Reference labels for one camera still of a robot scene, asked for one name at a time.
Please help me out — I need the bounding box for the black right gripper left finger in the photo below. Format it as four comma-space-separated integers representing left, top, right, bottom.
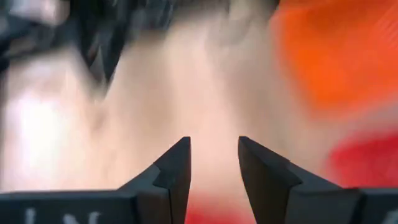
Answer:
118, 136, 192, 224

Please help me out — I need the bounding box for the orange plastic basket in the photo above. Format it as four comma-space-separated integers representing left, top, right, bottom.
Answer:
269, 0, 398, 121

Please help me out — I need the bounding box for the red plastic basket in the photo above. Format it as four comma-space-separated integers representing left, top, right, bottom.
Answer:
185, 132, 398, 224

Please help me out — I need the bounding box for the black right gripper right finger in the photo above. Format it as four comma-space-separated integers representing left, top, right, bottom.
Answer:
238, 136, 362, 224

